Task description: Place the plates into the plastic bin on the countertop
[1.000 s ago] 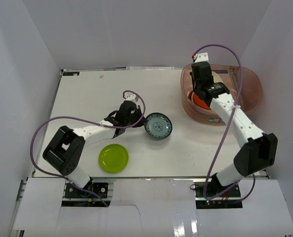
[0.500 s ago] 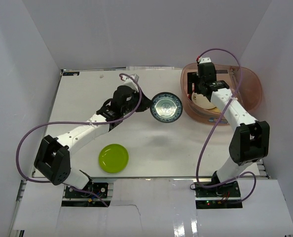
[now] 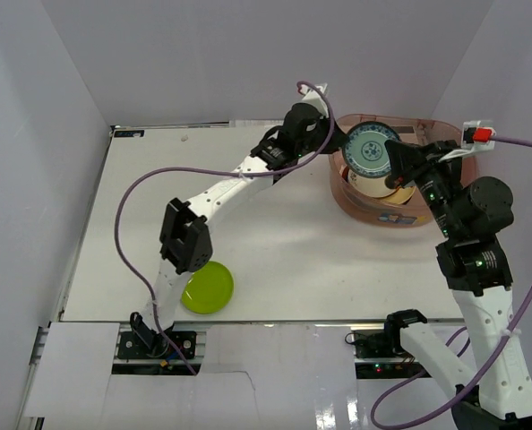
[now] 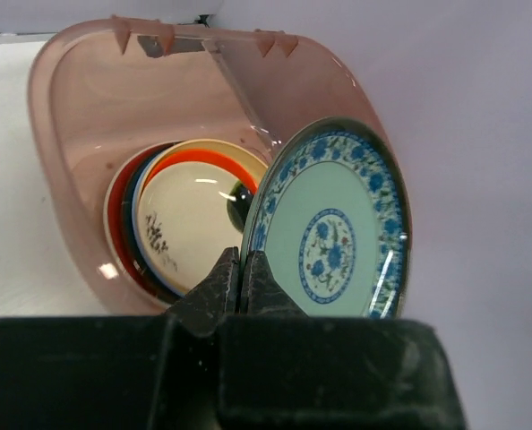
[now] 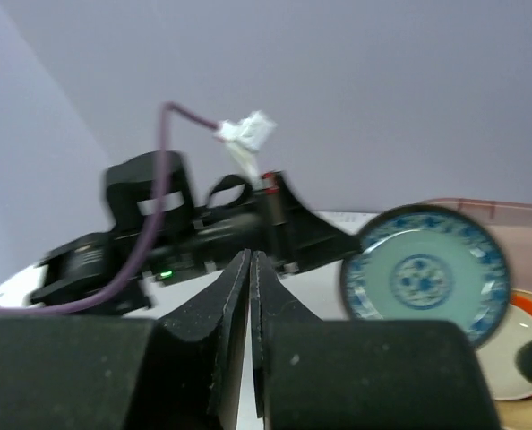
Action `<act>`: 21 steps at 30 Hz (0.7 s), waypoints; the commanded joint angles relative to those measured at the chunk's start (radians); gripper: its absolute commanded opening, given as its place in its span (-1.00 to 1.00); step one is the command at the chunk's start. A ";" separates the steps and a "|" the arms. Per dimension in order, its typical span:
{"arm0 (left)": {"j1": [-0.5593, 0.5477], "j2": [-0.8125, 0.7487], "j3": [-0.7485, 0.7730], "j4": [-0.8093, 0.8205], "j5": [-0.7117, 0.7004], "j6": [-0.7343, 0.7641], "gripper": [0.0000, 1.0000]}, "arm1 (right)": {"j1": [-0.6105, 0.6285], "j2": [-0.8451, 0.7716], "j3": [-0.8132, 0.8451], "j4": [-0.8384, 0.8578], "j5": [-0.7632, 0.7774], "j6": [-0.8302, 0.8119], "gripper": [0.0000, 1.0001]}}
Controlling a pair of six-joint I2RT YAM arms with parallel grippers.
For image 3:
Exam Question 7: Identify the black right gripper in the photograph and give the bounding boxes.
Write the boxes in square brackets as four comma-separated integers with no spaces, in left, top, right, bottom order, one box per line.
[382,139,461,237]

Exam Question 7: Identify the cream plate with black mark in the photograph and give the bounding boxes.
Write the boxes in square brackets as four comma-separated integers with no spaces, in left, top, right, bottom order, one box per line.
[348,169,396,198]

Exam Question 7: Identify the blue white patterned plate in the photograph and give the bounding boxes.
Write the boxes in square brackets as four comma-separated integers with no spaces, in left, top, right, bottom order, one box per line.
[342,121,400,178]

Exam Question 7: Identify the lime green plate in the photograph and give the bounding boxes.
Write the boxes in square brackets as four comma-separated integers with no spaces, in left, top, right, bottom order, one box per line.
[181,261,235,314]

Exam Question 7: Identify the beige bear plate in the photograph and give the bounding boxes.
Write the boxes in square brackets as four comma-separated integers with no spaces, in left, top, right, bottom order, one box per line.
[380,186,416,205]

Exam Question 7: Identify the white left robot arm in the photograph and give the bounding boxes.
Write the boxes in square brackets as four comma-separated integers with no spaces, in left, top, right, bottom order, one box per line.
[121,101,346,357]

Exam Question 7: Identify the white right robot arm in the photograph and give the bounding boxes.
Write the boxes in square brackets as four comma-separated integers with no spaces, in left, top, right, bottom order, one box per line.
[383,140,532,429]

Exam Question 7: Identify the pink translucent plastic bin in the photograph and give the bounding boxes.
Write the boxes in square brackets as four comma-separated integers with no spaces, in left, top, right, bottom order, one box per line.
[329,114,460,228]

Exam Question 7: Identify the white paper sheets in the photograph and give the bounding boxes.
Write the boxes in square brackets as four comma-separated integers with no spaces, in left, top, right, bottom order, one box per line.
[229,119,282,129]

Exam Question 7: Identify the black label sticker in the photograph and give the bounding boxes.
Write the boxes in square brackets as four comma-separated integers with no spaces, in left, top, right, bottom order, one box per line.
[113,130,144,138]

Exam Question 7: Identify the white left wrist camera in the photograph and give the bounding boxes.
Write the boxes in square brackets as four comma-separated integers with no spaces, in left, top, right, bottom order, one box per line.
[296,82,329,116]

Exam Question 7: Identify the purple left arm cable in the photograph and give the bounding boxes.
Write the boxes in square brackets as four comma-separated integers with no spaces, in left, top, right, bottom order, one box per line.
[115,80,337,375]

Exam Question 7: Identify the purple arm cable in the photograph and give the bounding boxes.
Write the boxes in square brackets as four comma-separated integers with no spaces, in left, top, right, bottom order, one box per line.
[371,133,532,429]
[115,80,337,375]

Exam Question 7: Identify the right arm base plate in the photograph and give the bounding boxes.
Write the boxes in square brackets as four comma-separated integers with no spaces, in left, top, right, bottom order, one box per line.
[344,330,413,359]

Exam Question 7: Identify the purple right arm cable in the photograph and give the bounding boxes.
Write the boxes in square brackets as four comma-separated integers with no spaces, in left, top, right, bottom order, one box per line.
[371,133,532,429]

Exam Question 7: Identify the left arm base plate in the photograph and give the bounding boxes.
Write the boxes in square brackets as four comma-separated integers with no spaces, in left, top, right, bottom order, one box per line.
[116,331,197,360]

